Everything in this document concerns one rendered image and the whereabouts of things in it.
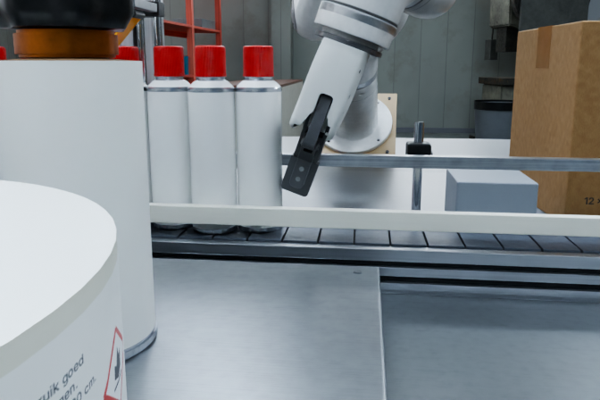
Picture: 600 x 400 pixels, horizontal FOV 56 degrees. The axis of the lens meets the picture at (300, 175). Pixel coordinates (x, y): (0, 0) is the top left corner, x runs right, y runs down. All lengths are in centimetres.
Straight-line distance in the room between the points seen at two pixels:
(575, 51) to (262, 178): 45
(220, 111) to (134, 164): 26
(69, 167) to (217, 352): 15
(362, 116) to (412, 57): 796
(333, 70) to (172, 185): 22
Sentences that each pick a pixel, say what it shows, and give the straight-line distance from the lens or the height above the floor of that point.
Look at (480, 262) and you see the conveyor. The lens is 61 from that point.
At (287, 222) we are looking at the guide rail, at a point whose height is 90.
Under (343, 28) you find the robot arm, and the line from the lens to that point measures 58.
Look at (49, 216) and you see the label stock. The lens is 17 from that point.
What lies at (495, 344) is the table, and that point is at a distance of 54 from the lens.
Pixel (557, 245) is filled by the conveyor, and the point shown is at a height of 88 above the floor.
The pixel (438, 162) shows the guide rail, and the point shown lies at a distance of 67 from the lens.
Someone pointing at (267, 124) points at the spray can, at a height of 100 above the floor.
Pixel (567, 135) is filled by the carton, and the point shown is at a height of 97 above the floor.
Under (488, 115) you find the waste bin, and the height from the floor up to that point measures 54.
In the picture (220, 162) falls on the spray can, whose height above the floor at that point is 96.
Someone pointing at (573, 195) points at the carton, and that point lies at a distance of 85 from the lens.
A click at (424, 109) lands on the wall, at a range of 932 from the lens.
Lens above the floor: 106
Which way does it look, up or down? 11 degrees down
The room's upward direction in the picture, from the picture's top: straight up
